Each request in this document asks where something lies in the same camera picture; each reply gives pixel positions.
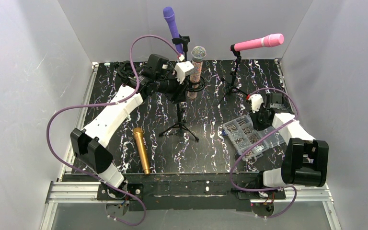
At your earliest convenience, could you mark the tripod shock mount stand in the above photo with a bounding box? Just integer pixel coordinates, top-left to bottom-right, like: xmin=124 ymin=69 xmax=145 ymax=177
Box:
xmin=157 ymin=77 xmax=206 ymax=142

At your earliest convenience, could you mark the glitter rhinestone microphone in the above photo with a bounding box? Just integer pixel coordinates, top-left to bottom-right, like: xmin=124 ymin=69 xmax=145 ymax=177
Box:
xmin=187 ymin=46 xmax=207 ymax=99

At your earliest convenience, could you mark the gold microphone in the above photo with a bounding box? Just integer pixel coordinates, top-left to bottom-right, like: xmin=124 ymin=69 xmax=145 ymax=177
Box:
xmin=133 ymin=127 xmax=150 ymax=175

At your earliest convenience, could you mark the round base shock mount stand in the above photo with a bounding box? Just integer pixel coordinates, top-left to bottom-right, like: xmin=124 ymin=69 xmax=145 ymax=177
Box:
xmin=114 ymin=60 xmax=136 ymax=87

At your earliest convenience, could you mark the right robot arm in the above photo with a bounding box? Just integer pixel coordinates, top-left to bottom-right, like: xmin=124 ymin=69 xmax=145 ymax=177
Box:
xmin=249 ymin=92 xmax=329 ymax=188

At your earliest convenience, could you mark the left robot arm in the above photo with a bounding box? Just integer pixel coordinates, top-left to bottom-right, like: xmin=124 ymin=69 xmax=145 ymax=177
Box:
xmin=70 ymin=54 xmax=195 ymax=187

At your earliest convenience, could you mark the tripod stand with clip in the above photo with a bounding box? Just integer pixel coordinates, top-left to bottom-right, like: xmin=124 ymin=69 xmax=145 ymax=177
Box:
xmin=219 ymin=44 xmax=248 ymax=104

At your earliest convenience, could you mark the round base clip stand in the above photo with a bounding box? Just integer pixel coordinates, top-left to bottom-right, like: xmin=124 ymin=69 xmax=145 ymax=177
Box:
xmin=172 ymin=35 xmax=190 ymax=60

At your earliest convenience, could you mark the pink microphone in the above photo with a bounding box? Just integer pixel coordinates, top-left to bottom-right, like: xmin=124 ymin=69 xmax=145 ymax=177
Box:
xmin=230 ymin=34 xmax=284 ymax=52

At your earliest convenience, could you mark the purple microphone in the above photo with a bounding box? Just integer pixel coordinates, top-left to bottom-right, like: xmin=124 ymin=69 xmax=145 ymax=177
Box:
xmin=162 ymin=6 xmax=184 ymax=54

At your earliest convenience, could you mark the clear plastic screw box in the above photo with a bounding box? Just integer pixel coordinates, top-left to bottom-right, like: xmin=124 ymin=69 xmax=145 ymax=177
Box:
xmin=223 ymin=115 xmax=285 ymax=161

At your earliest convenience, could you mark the black front mounting bar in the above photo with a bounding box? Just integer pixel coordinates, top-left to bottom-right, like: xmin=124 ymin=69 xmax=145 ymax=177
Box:
xmin=61 ymin=171 xmax=294 ymax=212

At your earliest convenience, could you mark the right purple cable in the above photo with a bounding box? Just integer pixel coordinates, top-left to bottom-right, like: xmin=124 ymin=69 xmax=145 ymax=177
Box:
xmin=229 ymin=87 xmax=300 ymax=219

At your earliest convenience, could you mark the purple cable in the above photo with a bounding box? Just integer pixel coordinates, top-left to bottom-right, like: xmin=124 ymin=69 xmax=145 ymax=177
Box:
xmin=46 ymin=34 xmax=186 ymax=227
xmin=229 ymin=87 xmax=300 ymax=219

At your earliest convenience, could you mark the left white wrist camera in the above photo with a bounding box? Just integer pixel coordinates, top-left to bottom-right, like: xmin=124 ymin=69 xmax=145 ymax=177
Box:
xmin=174 ymin=61 xmax=195 ymax=84

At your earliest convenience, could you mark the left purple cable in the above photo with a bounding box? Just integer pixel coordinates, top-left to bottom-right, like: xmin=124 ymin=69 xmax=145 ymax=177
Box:
xmin=46 ymin=34 xmax=186 ymax=227

